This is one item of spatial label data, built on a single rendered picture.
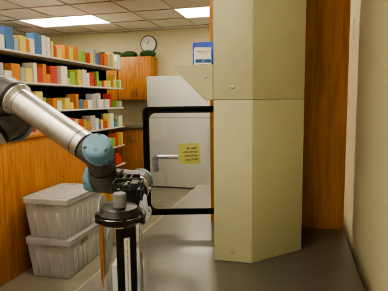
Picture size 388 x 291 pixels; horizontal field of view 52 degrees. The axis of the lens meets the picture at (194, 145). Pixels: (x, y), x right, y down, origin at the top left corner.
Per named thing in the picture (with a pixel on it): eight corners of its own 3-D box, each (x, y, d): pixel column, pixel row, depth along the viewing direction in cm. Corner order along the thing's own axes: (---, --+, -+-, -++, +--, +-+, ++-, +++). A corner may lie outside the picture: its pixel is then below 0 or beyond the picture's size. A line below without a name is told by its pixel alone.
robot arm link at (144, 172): (125, 190, 120) (153, 193, 120) (118, 200, 109) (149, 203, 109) (127, 165, 119) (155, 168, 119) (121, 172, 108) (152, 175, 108)
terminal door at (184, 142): (227, 213, 146) (227, 105, 141) (144, 215, 146) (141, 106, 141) (227, 213, 147) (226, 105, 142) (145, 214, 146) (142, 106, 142)
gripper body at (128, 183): (109, 183, 92) (119, 173, 104) (110, 219, 93) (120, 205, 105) (142, 183, 92) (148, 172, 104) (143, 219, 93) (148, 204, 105)
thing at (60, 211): (105, 219, 364) (104, 183, 360) (68, 241, 306) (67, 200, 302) (65, 216, 375) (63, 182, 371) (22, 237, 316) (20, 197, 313)
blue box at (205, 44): (227, 71, 137) (227, 44, 136) (222, 68, 128) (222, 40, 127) (199, 71, 140) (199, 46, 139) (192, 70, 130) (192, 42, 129)
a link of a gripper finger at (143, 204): (144, 200, 83) (131, 190, 92) (144, 227, 84) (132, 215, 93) (157, 198, 85) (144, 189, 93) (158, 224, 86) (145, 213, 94)
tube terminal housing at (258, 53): (300, 231, 141) (305, 9, 133) (301, 268, 110) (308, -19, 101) (231, 226, 148) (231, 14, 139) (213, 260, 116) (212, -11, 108)
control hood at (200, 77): (231, 100, 142) (231, 71, 141) (213, 100, 111) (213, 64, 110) (200, 100, 145) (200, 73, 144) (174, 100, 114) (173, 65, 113)
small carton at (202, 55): (209, 68, 125) (209, 49, 124) (211, 67, 120) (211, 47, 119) (194, 68, 125) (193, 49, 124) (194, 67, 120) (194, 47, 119)
